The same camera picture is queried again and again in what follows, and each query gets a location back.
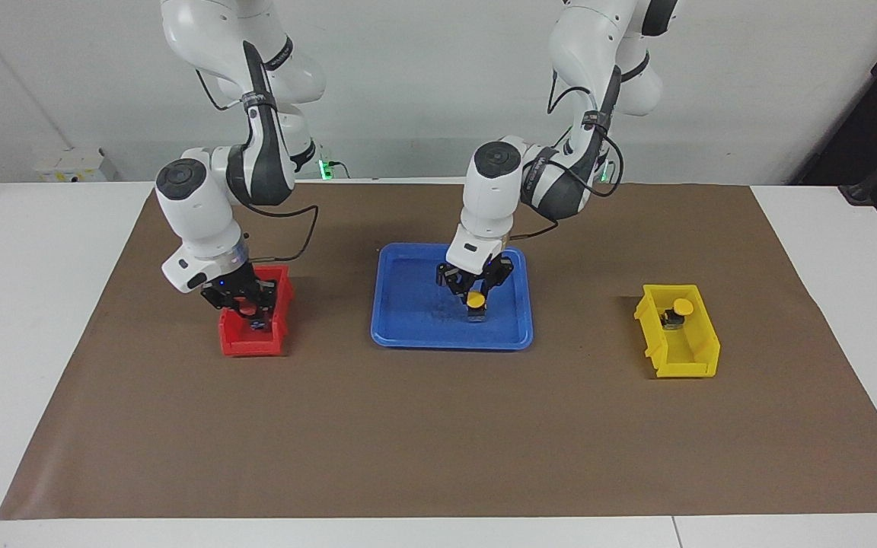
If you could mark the yellow plastic storage bin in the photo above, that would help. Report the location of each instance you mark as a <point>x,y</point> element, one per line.
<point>686,367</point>

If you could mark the red plastic storage bin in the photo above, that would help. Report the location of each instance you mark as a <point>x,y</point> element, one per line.
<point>244,344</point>

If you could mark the blue plastic tray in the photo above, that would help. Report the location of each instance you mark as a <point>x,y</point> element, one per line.
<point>408,323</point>

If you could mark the yellow push button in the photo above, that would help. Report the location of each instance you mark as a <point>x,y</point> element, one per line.
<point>476,301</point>
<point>683,307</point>

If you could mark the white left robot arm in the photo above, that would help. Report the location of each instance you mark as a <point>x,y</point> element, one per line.
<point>583,46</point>

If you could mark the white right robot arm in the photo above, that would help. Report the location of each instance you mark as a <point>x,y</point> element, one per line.
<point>202,205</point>

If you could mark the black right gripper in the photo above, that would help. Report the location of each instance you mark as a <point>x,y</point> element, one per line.
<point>234,288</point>

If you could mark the brown paper table mat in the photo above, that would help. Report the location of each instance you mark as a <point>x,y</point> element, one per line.
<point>438,426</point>

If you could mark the black panel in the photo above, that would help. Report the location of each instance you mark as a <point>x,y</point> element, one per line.
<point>865,99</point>

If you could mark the red push button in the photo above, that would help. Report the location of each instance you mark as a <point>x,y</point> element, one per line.
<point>244,309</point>

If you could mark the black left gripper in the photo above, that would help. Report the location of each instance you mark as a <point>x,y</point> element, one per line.
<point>478,272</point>

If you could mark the green lit power device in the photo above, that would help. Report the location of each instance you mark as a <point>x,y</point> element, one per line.
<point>328,169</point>

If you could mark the white power box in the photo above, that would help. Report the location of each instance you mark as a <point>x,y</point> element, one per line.
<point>73,166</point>

